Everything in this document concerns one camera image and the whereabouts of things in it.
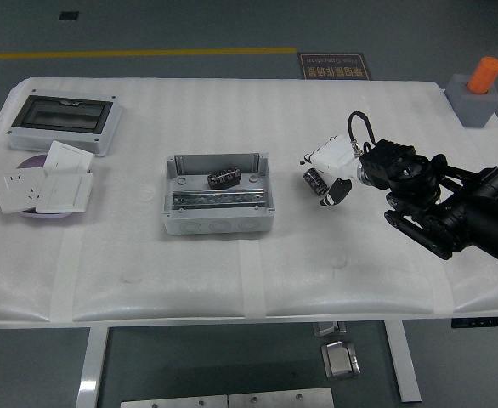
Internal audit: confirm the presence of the purple plate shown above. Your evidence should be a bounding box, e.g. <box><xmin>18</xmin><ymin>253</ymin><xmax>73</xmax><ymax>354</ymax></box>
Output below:
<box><xmin>17</xmin><ymin>155</ymin><xmax>80</xmax><ymax>221</ymax></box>

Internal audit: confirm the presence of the white foam mat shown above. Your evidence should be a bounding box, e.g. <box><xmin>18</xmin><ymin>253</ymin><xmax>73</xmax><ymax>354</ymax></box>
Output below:
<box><xmin>0</xmin><ymin>76</ymin><xmax>498</xmax><ymax>325</ymax></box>

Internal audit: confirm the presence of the black table control panel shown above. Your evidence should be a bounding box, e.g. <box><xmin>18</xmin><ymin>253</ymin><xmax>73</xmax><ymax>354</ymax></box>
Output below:
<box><xmin>451</xmin><ymin>316</ymin><xmax>498</xmax><ymax>329</ymax></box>

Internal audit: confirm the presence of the large silver metal bracket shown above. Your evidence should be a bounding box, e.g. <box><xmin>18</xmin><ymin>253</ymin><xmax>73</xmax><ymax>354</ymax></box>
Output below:
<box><xmin>320</xmin><ymin>339</ymin><xmax>362</xmax><ymax>380</ymax></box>

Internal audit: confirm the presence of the grey block holder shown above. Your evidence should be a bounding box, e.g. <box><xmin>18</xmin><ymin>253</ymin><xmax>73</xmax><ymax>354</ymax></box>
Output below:
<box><xmin>445</xmin><ymin>73</ymin><xmax>498</xmax><ymax>128</ymax></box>

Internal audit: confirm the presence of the small silver metal bracket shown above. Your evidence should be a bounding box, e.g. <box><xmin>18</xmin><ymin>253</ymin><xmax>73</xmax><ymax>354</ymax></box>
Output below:
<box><xmin>312</xmin><ymin>321</ymin><xmax>347</xmax><ymax>338</ymax></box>

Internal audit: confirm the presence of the black cylindrical battery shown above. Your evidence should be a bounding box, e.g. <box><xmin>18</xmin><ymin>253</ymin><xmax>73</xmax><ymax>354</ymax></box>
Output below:
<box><xmin>207</xmin><ymin>167</ymin><xmax>241</xmax><ymax>190</ymax></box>
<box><xmin>303</xmin><ymin>167</ymin><xmax>329</xmax><ymax>196</ymax></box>

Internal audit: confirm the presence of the white wall socket panel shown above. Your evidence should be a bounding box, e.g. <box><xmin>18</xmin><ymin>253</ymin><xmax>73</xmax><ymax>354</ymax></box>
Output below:
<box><xmin>0</xmin><ymin>168</ymin><xmax>48</xmax><ymax>214</ymax></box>

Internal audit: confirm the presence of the white table leg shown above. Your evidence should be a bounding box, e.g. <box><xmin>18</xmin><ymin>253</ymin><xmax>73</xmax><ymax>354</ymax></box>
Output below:
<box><xmin>75</xmin><ymin>326</ymin><xmax>110</xmax><ymax>408</ymax></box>
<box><xmin>383</xmin><ymin>320</ymin><xmax>422</xmax><ymax>404</ymax></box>

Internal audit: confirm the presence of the orange cylinder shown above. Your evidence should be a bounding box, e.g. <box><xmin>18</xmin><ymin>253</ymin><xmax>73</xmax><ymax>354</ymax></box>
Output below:
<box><xmin>466</xmin><ymin>56</ymin><xmax>498</xmax><ymax>95</ymax></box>

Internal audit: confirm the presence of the grey metal plate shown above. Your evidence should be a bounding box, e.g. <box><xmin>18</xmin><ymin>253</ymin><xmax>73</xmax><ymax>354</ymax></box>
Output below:
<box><xmin>120</xmin><ymin>394</ymin><xmax>229</xmax><ymax>408</ymax></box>
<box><xmin>227</xmin><ymin>387</ymin><xmax>335</xmax><ymax>408</ymax></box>

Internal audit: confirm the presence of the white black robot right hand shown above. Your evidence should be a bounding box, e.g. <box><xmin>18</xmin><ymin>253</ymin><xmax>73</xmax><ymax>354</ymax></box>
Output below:
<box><xmin>300</xmin><ymin>134</ymin><xmax>360</xmax><ymax>208</ymax></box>

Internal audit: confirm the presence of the grey box with dark cover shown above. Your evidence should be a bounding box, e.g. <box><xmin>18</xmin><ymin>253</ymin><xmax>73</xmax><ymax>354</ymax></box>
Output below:
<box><xmin>6</xmin><ymin>88</ymin><xmax>125</xmax><ymax>158</ymax></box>

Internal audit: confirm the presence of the dark floor sign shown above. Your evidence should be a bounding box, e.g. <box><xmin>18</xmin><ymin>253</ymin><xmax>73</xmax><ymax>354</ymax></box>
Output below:
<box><xmin>297</xmin><ymin>52</ymin><xmax>372</xmax><ymax>81</ymax></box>

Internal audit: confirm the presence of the open grey junction box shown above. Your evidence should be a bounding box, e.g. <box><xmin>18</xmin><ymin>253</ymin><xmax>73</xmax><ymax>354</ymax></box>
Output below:
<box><xmin>160</xmin><ymin>152</ymin><xmax>275</xmax><ymax>235</ymax></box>

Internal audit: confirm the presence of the white wall switch panel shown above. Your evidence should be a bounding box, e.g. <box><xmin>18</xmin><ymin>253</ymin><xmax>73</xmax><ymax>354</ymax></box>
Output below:
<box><xmin>43</xmin><ymin>140</ymin><xmax>96</xmax><ymax>174</ymax></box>
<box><xmin>35</xmin><ymin>173</ymin><xmax>94</xmax><ymax>214</ymax></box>

